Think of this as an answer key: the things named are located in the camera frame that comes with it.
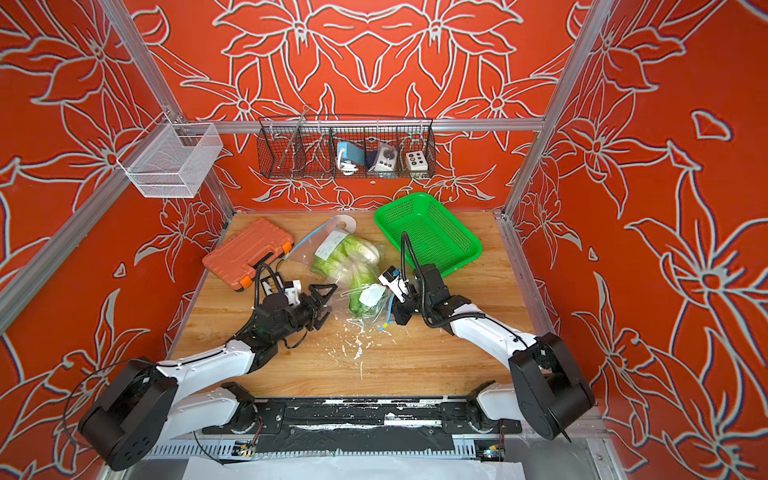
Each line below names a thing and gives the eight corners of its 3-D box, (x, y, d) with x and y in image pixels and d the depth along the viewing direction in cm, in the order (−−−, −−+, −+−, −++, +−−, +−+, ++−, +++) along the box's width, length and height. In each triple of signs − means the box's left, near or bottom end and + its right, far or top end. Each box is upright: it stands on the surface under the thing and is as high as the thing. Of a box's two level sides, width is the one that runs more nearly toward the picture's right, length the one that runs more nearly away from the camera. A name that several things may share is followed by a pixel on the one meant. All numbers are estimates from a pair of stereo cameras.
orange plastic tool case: (204, 265, 103) (199, 258, 100) (262, 222, 117) (259, 215, 114) (238, 293, 96) (234, 288, 93) (296, 244, 109) (294, 237, 106)
